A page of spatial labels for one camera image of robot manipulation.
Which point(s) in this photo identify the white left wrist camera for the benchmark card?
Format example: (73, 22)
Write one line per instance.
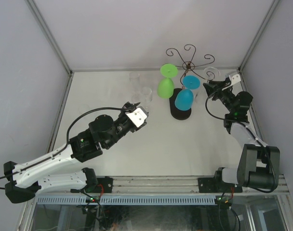
(138, 116)

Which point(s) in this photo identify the clear wine glass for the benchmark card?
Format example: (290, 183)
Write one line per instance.
(146, 97)

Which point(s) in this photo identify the aluminium mounting rail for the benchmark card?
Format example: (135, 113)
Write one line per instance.
(168, 185)

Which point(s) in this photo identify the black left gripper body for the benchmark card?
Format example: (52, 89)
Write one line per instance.
(120, 124)

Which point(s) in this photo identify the clear flute glass front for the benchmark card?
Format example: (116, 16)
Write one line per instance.
(208, 74)

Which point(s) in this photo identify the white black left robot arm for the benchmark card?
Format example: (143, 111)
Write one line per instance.
(27, 180)

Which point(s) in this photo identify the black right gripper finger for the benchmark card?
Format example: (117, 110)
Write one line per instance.
(211, 89)
(217, 84)

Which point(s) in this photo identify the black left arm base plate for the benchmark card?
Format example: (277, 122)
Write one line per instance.
(104, 185)

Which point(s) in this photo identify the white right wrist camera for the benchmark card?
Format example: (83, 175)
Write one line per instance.
(232, 79)

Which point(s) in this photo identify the metal wine glass rack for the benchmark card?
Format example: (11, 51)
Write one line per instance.
(188, 66)

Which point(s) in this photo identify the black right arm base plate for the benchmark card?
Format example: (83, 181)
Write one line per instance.
(211, 185)

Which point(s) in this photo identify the blue slotted cable duct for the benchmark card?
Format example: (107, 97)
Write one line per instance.
(128, 200)

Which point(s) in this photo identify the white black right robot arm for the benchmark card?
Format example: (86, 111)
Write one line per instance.
(258, 167)

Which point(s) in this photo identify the green plastic wine glass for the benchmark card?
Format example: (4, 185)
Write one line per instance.
(166, 85)

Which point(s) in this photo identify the clear tall champagne flute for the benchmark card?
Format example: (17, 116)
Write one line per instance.
(134, 78)

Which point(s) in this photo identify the blue plastic wine glass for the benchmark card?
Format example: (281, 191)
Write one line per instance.
(185, 97)

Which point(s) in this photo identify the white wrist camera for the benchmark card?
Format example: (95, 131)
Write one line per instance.
(138, 116)
(232, 79)

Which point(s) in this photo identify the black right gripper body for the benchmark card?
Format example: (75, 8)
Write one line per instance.
(226, 96)

